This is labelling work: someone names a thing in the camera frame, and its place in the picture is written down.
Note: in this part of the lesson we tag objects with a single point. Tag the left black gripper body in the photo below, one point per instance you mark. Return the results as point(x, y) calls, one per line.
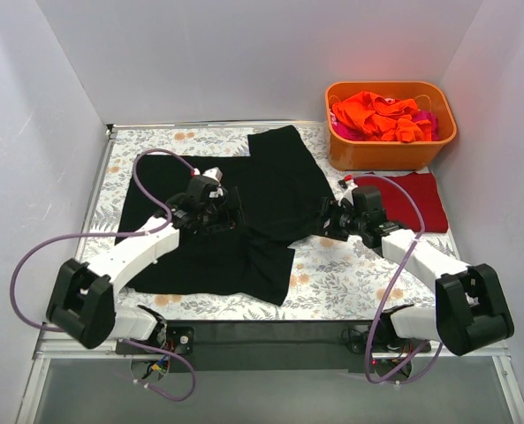
point(233, 208)

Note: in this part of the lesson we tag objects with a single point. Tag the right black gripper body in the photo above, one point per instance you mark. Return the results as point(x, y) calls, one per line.
point(328, 216)

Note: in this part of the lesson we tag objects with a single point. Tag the black t shirt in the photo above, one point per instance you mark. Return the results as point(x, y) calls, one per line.
point(276, 195)

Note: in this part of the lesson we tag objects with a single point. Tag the orange t shirt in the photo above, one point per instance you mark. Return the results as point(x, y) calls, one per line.
point(376, 116)

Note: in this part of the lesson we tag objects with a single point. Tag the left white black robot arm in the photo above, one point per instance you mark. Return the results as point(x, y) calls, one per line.
point(84, 301)

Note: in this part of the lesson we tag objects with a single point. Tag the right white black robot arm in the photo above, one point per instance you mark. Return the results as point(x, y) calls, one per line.
point(470, 310)

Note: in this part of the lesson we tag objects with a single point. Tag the folded dark red t shirt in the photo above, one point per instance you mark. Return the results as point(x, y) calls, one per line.
point(422, 189)

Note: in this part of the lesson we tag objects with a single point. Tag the floral patterned table mat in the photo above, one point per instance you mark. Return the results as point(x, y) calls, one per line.
point(329, 280)

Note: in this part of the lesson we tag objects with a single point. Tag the magenta pink t shirt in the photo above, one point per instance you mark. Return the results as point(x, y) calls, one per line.
point(424, 120)

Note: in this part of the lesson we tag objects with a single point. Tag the orange plastic laundry basket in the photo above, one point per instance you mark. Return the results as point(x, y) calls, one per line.
point(345, 154)

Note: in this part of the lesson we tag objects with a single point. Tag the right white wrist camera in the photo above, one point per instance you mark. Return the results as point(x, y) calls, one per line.
point(347, 184)

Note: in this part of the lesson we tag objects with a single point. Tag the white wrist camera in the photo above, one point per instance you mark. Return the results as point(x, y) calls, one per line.
point(210, 176)
point(347, 184)

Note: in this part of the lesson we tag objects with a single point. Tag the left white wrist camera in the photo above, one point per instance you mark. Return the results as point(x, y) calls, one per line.
point(210, 176)

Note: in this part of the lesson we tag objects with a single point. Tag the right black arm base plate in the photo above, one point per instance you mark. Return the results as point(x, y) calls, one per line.
point(355, 338)

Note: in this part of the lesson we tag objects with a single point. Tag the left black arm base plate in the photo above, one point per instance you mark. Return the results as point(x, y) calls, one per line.
point(177, 339)

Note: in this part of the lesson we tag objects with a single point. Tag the aluminium frame rail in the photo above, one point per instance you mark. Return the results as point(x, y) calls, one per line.
point(266, 372)

